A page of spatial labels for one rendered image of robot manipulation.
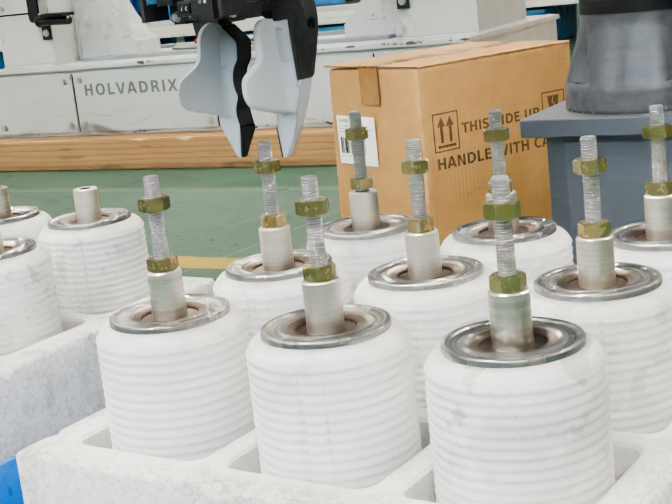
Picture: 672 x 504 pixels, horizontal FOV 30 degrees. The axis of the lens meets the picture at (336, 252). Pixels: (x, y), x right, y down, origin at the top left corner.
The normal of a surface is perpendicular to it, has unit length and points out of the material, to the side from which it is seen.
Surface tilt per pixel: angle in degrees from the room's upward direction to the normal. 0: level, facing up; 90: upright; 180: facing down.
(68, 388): 90
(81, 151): 90
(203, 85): 95
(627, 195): 90
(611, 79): 72
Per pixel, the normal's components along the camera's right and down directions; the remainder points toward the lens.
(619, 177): -0.49, 0.25
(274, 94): 0.79, -0.04
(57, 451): -0.11, -0.97
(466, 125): 0.56, 0.13
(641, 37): -0.33, -0.05
